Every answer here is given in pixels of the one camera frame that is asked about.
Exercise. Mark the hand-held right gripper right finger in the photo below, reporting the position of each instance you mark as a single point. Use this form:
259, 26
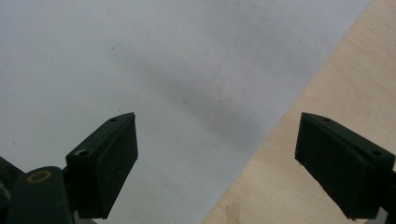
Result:
339, 168

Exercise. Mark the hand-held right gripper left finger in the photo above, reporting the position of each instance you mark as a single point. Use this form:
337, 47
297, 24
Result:
106, 165

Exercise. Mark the white table mat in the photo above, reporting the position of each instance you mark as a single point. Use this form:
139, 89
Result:
140, 62

